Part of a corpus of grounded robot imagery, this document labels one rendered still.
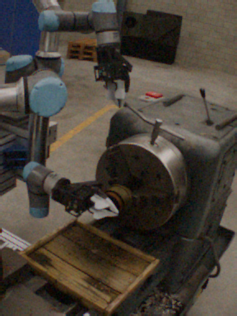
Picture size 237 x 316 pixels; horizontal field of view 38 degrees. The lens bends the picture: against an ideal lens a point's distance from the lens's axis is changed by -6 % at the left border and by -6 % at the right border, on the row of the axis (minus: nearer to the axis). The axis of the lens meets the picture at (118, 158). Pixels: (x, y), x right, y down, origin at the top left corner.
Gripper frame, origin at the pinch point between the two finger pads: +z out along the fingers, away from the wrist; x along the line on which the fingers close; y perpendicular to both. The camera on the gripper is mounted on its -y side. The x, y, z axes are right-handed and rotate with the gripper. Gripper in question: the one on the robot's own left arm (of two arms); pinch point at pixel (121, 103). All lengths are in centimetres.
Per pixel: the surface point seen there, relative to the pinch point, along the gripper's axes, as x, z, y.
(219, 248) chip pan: 11, 87, -59
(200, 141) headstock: 20.8, 16.4, -14.4
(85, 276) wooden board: 0, 47, 32
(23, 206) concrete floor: -156, 88, -69
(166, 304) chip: 7, 84, -4
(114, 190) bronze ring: 4.0, 23.9, 15.4
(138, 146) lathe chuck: 7.2, 13.2, 4.0
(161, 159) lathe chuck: 14.6, 17.3, 3.5
